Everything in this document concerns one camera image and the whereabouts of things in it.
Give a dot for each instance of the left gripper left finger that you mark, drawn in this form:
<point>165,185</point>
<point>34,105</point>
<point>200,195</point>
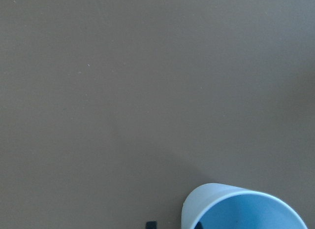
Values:
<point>151,225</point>

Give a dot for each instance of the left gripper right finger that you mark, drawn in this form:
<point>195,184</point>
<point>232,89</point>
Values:
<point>198,226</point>

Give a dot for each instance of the blue plastic cup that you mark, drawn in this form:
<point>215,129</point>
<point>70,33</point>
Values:
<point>220,206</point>

